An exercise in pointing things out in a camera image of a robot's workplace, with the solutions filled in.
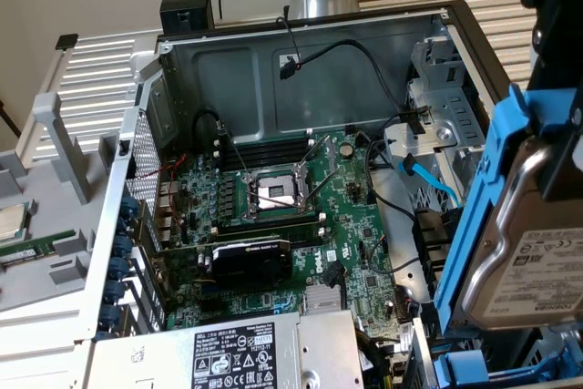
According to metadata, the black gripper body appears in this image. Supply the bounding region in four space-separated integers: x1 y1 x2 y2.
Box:
519 0 583 89

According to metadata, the hard disk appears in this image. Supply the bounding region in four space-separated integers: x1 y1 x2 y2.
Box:
432 83 583 335

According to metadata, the blue data wire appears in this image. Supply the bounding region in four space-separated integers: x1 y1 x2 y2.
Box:
396 154 462 208

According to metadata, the blue disk caddy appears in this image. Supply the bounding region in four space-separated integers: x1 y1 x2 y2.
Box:
432 345 583 384

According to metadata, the silver optical drive cage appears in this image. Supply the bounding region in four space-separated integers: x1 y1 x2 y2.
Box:
407 24 493 201

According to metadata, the green motherboard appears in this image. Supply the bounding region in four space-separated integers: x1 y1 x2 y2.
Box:
152 127 411 353

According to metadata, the metal socket cover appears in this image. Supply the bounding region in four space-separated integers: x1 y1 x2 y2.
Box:
298 133 339 180

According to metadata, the metal locking lever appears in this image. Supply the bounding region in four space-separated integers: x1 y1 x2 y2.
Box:
217 120 251 177
302 163 338 208

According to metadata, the black RAM slot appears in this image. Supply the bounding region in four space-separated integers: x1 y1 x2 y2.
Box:
216 227 325 247
221 137 314 153
220 148 315 168
212 217 325 233

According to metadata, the silver chipset heatsink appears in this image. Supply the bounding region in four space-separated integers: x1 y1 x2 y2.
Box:
303 286 343 315

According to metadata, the CPU socket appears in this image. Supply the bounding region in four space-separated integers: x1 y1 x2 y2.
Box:
240 165 315 226

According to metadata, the black graphics card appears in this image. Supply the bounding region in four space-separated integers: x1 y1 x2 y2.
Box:
157 232 295 292

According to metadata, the open grey PC case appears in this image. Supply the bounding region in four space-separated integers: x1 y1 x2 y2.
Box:
75 0 583 389

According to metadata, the black clamp block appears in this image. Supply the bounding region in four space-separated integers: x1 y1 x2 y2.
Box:
159 0 215 37

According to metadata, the silver power supply with label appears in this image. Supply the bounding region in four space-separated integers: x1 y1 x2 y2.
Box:
88 309 365 389

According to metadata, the grey parts rack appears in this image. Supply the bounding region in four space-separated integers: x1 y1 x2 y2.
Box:
0 91 124 315

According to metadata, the green RAM stick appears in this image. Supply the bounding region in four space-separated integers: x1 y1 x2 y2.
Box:
0 230 77 266

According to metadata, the white case fixture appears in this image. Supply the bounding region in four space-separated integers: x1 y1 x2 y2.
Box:
0 297 97 389

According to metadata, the silver CPU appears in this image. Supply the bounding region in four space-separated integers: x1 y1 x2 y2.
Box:
0 200 33 244

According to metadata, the black plastic air duct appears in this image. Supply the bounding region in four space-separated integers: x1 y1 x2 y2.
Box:
412 206 464 303

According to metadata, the black motherboard cable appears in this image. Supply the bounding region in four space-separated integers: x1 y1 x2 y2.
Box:
366 138 418 221

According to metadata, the black flat connector cable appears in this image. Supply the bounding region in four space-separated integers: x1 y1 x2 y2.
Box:
322 261 348 312

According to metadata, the thin black red wire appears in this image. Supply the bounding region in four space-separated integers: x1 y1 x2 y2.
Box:
275 15 304 70

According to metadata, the black wire with connector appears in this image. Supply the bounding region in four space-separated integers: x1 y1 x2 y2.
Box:
278 39 432 135

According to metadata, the black wire loop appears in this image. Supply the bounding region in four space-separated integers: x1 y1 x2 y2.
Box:
191 108 229 153

